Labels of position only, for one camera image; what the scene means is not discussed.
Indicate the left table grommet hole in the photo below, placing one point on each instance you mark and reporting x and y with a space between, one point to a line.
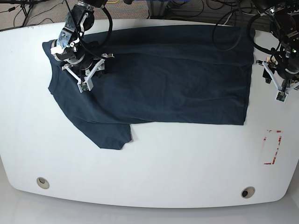
42 183

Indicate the dark navy t-shirt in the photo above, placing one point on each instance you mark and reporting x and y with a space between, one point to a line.
158 74

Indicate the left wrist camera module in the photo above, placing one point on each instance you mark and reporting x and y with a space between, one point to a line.
281 96

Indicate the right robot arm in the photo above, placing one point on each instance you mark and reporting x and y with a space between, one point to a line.
70 45

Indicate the red tape rectangle marking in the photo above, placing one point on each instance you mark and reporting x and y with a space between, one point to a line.
270 146

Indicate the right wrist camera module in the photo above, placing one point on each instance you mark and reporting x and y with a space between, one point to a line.
85 86

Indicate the right table grommet hole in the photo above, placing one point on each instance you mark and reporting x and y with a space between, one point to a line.
248 192

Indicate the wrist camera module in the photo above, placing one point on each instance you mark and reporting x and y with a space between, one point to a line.
85 86
281 96

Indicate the table grommet hole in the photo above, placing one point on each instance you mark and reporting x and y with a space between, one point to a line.
42 183
248 192

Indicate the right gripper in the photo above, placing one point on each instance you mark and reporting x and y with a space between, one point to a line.
84 69

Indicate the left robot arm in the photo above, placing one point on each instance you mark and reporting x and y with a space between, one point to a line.
282 67

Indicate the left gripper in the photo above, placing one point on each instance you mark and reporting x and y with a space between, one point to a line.
284 80

